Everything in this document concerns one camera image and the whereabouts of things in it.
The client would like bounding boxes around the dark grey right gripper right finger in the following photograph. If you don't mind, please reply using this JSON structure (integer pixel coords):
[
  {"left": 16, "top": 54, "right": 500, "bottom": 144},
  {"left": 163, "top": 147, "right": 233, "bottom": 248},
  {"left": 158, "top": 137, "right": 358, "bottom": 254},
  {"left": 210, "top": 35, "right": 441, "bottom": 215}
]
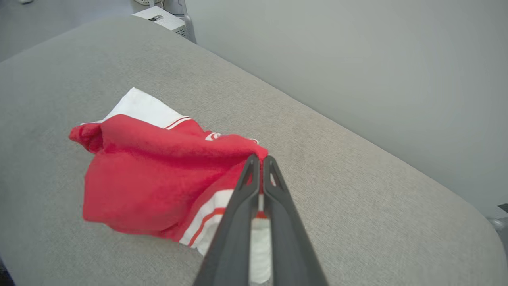
[{"left": 262, "top": 155, "right": 329, "bottom": 286}]

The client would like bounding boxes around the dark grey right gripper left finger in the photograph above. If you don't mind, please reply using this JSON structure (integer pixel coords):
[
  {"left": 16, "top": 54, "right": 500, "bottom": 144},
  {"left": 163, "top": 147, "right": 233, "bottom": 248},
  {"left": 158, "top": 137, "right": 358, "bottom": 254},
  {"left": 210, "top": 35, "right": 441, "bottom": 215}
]
[{"left": 193, "top": 154, "right": 261, "bottom": 286}]

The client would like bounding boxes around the red and white garment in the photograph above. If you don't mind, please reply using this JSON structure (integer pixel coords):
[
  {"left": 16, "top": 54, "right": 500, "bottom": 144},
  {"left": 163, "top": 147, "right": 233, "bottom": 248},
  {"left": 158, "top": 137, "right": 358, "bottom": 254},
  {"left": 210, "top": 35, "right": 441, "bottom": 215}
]
[{"left": 69, "top": 87, "right": 275, "bottom": 285}]

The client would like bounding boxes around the grey fabric sofa cushion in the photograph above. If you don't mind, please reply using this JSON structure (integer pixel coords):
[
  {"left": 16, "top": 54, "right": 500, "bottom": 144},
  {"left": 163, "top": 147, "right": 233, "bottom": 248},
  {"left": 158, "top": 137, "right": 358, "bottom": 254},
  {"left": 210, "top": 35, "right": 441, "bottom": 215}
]
[{"left": 0, "top": 15, "right": 508, "bottom": 286}]

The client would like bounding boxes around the white metal cabinet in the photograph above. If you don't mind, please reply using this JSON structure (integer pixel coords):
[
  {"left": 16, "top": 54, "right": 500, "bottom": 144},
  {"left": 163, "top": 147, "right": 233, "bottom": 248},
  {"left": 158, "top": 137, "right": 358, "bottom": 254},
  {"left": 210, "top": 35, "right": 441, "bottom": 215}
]
[{"left": 131, "top": 5, "right": 188, "bottom": 39}]

